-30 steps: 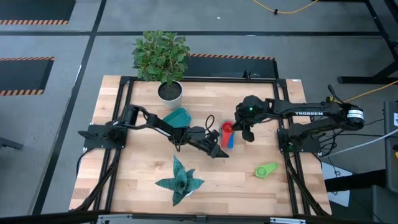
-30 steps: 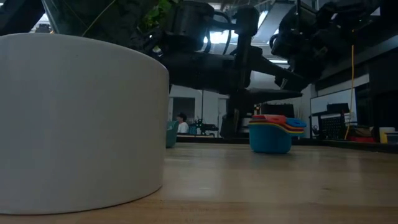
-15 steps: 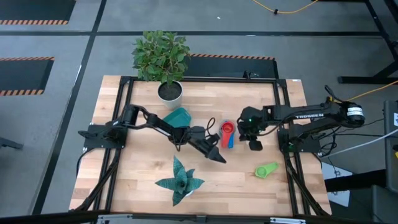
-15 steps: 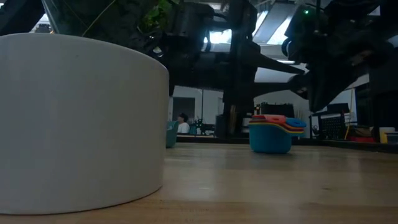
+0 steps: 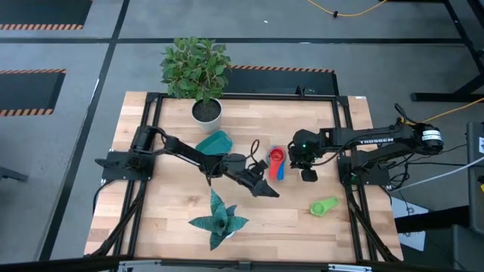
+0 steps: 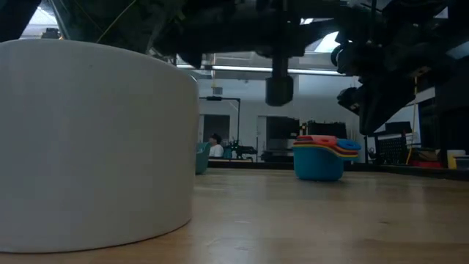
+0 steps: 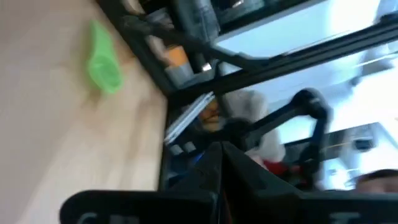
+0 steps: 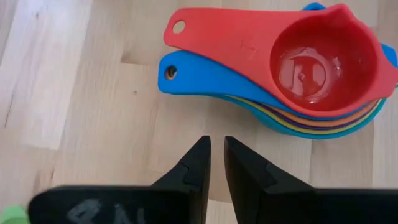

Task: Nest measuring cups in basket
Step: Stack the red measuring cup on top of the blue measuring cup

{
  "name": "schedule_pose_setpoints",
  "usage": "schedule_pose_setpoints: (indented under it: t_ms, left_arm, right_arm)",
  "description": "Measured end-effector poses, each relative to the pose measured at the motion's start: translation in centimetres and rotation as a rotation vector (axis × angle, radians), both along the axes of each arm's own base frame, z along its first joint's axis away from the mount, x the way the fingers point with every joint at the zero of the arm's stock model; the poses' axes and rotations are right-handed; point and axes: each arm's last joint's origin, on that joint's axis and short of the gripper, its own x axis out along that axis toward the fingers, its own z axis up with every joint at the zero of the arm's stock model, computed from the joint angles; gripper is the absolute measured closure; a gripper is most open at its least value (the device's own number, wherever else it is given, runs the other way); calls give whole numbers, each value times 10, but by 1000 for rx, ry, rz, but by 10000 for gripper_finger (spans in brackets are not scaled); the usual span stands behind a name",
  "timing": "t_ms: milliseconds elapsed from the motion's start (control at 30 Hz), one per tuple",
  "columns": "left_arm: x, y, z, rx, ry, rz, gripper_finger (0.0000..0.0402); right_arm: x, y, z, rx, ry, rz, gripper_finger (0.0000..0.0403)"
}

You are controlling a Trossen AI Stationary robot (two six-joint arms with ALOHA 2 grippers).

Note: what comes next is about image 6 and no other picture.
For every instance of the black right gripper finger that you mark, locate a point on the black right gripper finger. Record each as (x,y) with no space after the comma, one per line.
(384,102)
(350,99)

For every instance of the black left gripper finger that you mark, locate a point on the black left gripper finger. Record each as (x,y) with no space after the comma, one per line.
(279,91)

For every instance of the blue measuring cup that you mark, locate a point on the blue measuring cup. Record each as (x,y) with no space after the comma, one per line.
(349,144)

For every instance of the orange measuring cup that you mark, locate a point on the orange measuring cup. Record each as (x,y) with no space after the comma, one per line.
(347,151)

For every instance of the red measuring cup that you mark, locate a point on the red measuring cup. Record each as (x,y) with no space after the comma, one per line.
(317,140)

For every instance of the yellow measuring cup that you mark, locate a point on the yellow measuring cup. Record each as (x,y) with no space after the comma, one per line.
(322,147)

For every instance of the large teal measuring cup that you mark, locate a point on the large teal measuring cup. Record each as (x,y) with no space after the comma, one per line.
(317,165)

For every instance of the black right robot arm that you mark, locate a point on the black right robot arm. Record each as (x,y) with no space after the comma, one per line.
(403,11)

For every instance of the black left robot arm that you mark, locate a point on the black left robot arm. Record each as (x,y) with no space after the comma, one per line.
(227,33)

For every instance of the teal plastic basket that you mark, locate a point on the teal plastic basket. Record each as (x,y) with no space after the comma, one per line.
(202,157)

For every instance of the ceiling light strip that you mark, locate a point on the ceiling light strip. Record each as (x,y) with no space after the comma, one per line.
(249,68)

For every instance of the black cabinet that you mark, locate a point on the black cabinet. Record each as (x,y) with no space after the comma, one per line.
(326,130)

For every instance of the black pegboard cart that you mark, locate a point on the black pegboard cart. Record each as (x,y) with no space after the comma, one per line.
(392,146)

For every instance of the black stand with crossbar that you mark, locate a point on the black stand with crossbar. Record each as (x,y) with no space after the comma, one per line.
(220,98)

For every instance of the person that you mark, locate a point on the person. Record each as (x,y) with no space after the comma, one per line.
(216,148)

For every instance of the yellow and white container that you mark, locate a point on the yellow and white container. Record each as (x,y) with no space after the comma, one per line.
(456,159)

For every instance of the short white round pot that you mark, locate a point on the short white round pot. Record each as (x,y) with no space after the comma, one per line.
(91,146)

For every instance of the black wall monitor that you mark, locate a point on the black wall monitor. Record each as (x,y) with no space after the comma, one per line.
(284,128)

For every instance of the black aluminium table frame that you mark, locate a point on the black aluminium table frame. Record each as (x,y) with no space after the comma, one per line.
(256,165)

